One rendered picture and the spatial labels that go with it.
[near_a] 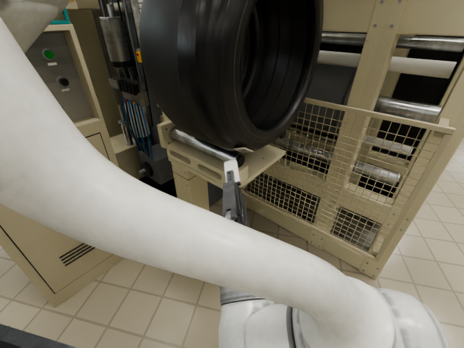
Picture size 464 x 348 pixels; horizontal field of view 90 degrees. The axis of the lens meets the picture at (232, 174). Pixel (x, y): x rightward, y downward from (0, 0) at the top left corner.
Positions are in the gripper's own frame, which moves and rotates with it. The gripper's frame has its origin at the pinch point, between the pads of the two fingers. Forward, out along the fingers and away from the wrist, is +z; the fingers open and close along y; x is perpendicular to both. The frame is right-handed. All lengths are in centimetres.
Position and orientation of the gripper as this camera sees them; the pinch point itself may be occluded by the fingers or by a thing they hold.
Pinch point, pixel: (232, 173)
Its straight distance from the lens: 53.5
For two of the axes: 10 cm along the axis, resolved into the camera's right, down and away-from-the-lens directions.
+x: 9.4, -2.5, -2.1
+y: 3.2, 5.0, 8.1
